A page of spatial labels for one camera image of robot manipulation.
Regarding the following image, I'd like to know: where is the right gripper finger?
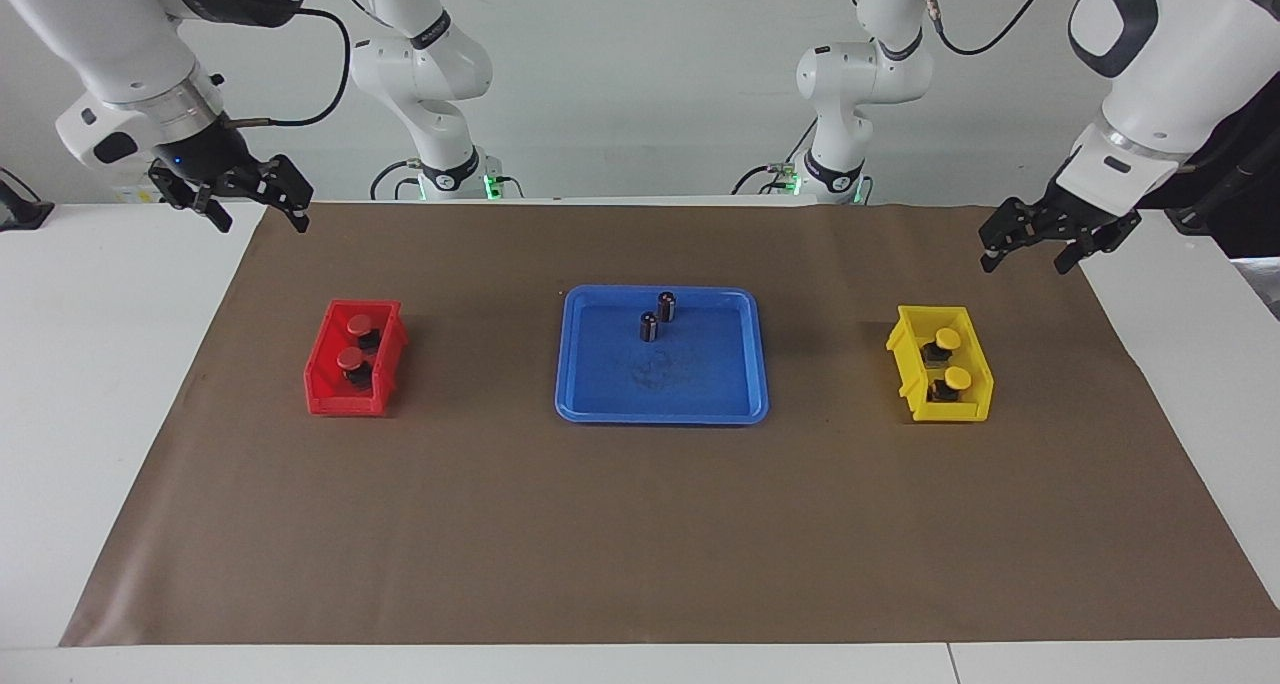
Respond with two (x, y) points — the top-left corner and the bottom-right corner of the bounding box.
(225, 153), (314, 234)
(148, 161), (234, 234)

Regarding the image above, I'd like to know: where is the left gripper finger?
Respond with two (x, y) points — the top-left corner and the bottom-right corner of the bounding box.
(978, 197), (1056, 274)
(1052, 214), (1143, 276)

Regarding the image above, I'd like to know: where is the black clamp stand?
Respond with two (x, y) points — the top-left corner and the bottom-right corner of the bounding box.
(0, 167), (56, 232)

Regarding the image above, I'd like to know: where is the grey metal item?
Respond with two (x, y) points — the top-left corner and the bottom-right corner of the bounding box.
(1235, 257), (1280, 320)

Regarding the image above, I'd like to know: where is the yellow plastic bin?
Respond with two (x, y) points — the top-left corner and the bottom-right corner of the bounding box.
(885, 305), (995, 424)

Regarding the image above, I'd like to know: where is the dark background panel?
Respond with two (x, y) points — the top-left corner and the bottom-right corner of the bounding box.
(1140, 89), (1280, 260)

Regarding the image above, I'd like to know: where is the red plastic bin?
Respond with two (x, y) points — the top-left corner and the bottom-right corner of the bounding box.
(304, 299), (409, 417)

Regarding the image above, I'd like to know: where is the blue plastic tray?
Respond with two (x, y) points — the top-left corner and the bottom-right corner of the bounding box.
(555, 284), (771, 426)

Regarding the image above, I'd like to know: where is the brown paper table mat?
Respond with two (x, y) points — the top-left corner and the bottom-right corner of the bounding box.
(60, 202), (1280, 648)

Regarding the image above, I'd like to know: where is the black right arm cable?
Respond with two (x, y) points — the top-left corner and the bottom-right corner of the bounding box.
(222, 6), (353, 128)

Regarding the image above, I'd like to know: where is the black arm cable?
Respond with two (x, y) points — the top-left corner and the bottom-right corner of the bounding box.
(222, 6), (353, 128)
(920, 0), (1063, 57)

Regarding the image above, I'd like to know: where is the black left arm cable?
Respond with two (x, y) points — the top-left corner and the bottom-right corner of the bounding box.
(920, 0), (1063, 57)

